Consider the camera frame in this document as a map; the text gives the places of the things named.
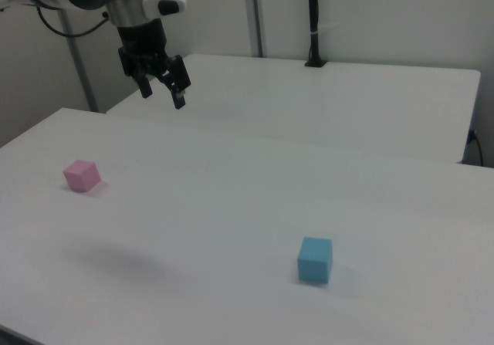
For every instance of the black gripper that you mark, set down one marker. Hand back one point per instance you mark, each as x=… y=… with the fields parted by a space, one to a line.
x=143 y=44

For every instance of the blue cube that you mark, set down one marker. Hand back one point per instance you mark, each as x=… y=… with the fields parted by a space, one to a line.
x=314 y=262

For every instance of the pink cube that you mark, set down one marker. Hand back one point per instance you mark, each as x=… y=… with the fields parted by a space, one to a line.
x=83 y=177

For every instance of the white side table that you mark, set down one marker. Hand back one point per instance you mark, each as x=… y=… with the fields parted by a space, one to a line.
x=308 y=102

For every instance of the black pole with base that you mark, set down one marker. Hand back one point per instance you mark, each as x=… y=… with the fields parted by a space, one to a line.
x=314 y=13

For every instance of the grey partition post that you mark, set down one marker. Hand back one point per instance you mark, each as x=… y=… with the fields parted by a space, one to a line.
x=254 y=13

